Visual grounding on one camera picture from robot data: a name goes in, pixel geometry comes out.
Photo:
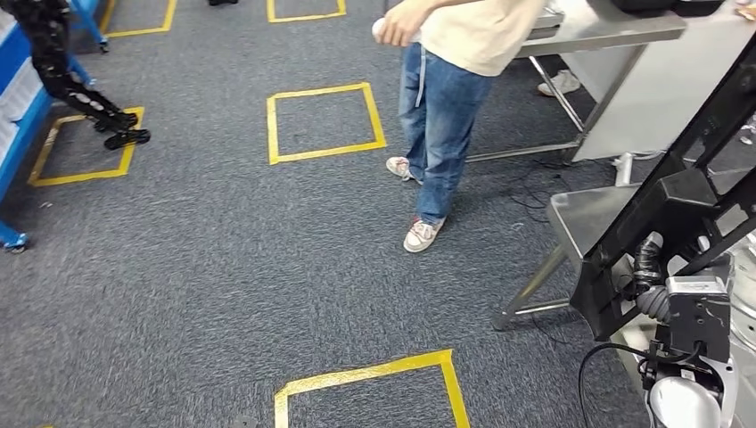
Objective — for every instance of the blue metal cart frame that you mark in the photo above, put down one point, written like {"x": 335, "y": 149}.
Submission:
{"x": 22, "y": 134}

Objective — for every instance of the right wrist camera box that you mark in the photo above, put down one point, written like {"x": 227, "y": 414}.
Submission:
{"x": 700, "y": 325}

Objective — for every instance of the yellow floor tape square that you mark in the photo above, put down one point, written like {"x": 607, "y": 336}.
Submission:
{"x": 139, "y": 31}
{"x": 272, "y": 130}
{"x": 77, "y": 176}
{"x": 366, "y": 372}
{"x": 307, "y": 18}

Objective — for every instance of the black bag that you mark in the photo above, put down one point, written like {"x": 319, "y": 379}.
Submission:
{"x": 667, "y": 4}

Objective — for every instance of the black metal frame part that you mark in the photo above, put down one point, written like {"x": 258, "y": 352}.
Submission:
{"x": 679, "y": 195}

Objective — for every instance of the white ribbed plastic crate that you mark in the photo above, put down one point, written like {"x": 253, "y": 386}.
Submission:
{"x": 18, "y": 88}

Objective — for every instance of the small white round object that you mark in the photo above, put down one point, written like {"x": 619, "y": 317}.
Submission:
{"x": 378, "y": 29}

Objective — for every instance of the steel workbench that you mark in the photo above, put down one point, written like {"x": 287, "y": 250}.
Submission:
{"x": 590, "y": 218}

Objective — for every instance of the person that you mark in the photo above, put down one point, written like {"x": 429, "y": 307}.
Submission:
{"x": 449, "y": 118}

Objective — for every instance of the person's hand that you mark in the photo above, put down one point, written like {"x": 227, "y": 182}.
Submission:
{"x": 401, "y": 23}

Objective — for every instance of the steel table white panel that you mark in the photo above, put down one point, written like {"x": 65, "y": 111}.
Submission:
{"x": 649, "y": 100}

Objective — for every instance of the person's foot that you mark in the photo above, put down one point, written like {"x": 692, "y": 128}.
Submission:
{"x": 558, "y": 83}

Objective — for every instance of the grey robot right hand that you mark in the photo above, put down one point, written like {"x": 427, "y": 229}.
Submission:
{"x": 649, "y": 260}

